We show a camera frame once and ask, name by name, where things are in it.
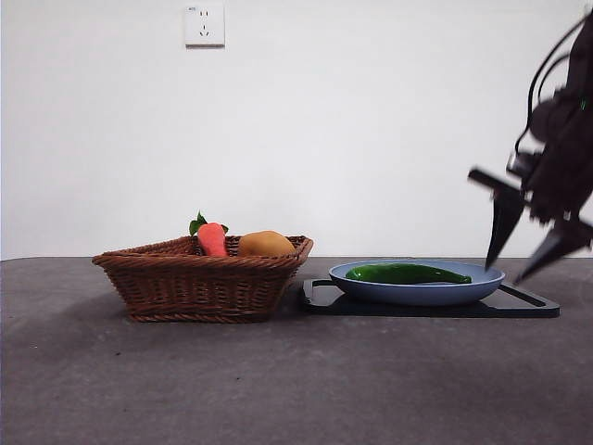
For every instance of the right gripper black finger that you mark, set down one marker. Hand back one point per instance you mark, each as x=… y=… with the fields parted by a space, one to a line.
x=505 y=222
x=563 y=241

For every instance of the blue round plate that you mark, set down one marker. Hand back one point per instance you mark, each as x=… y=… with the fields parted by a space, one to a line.
x=417 y=294

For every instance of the green pepper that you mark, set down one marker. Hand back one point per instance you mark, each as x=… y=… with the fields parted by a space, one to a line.
x=398 y=273

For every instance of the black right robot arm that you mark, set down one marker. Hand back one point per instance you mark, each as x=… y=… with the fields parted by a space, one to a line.
x=567 y=153

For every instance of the black rectangular tray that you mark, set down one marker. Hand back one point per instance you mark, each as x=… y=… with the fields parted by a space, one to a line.
x=319 y=303

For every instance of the yellow-brown potato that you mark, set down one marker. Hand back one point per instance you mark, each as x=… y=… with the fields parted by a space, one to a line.
x=266 y=245

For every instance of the orange toy carrot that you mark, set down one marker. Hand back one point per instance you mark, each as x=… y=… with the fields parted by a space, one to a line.
x=213 y=241

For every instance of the brown wicker basket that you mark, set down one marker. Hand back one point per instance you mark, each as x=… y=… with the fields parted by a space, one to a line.
x=199 y=289

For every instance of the white wall socket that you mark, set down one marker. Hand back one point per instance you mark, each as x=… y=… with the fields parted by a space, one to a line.
x=205 y=27

